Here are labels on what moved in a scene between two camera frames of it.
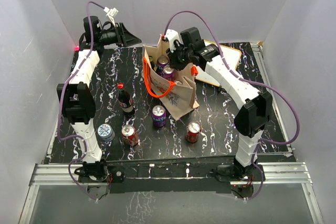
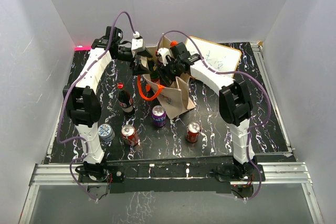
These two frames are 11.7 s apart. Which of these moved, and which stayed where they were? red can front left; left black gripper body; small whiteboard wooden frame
Moved: left black gripper body
Stayed: small whiteboard wooden frame; red can front left
